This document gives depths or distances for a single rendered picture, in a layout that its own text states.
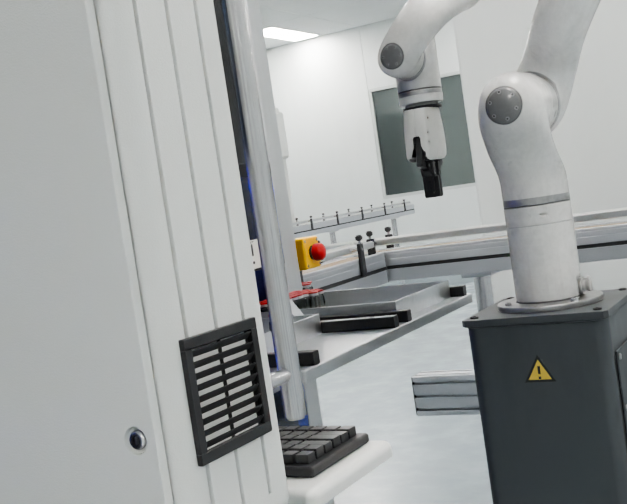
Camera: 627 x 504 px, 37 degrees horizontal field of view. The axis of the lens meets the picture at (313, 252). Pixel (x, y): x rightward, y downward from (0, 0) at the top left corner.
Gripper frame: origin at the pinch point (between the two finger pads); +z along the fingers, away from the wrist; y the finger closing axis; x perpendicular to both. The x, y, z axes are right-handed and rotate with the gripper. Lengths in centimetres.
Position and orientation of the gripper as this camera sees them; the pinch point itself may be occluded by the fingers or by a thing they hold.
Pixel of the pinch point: (433, 186)
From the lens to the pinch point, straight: 184.4
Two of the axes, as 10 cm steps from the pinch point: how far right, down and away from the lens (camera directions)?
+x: 8.7, -1.0, -4.9
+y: -4.8, 1.2, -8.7
